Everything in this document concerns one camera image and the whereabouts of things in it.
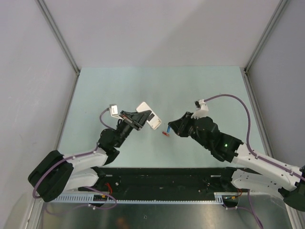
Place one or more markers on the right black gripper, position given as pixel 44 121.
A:
pixel 177 125

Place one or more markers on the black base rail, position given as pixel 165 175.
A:
pixel 166 183

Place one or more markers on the white red remote control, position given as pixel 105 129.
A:
pixel 153 119

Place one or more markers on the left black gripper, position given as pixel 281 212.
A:
pixel 140 117

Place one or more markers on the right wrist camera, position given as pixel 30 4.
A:
pixel 201 109

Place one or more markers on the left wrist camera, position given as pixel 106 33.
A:
pixel 114 112

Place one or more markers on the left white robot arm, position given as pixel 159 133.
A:
pixel 57 172

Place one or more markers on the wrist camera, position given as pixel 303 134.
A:
pixel 114 112
pixel 201 109

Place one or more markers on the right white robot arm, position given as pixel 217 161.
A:
pixel 272 176

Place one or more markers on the grey cable duct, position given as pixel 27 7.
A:
pixel 97 198

